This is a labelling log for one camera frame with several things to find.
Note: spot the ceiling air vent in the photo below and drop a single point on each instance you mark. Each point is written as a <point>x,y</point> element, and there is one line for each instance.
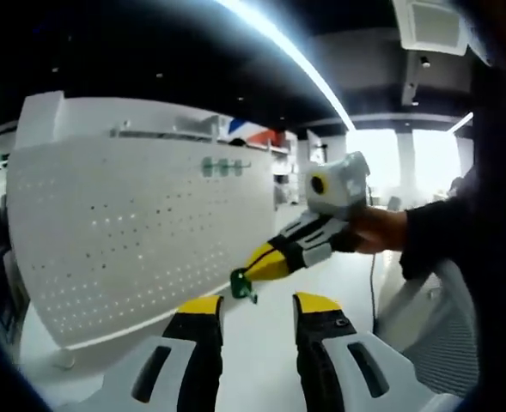
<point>433,23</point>

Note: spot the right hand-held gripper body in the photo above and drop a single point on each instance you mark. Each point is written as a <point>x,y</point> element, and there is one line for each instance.
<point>343,189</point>

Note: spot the white partition panel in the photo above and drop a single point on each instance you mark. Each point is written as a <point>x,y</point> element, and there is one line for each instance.
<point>85,116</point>

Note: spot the ceiling light strip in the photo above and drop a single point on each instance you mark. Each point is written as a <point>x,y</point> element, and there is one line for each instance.
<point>312,64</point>

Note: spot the person's right hand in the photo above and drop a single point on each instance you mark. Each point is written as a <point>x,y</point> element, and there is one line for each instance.
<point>377,229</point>

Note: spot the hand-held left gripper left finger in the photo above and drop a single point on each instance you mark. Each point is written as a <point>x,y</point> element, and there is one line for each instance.
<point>201,365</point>

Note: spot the grey mesh office chair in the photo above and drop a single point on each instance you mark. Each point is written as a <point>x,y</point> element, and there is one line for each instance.
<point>433,335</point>

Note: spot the red blue striped banner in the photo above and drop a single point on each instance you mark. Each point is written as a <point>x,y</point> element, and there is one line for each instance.
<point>257,133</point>

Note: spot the grey metal shelf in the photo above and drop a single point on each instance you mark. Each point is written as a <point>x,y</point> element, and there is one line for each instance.
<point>166,128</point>

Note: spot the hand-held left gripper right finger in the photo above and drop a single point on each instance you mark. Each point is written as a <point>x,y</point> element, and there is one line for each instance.
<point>321,365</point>

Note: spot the white perforated mounting plate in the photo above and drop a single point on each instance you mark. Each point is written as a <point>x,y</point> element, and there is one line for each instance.
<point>128,236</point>

